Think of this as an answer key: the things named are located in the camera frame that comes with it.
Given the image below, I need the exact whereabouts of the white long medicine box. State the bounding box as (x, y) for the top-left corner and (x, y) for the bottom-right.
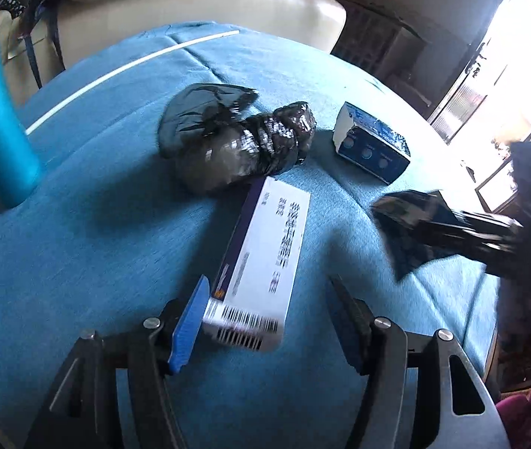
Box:
(202, 177), (310, 352)

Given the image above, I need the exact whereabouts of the cream leather sofa right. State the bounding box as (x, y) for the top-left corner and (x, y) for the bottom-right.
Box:
(0, 0), (347, 106)

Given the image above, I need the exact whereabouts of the black plastic bag bundle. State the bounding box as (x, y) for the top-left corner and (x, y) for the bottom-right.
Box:
(157, 83), (317, 196)

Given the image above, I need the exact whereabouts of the white thin stick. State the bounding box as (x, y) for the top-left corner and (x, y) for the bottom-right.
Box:
(25, 30), (239, 136)

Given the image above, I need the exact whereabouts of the dark blue product box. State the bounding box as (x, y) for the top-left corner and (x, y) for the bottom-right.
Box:
(332, 101), (411, 184)

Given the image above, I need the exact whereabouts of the blue tablecloth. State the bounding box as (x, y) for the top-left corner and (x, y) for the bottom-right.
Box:
(0, 23), (497, 448)

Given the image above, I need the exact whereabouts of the blue foil packet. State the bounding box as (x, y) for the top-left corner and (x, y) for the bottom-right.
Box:
(369, 190), (467, 282)

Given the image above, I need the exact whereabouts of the white baby crib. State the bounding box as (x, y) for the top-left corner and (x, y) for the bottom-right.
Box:
(283, 0), (431, 85)

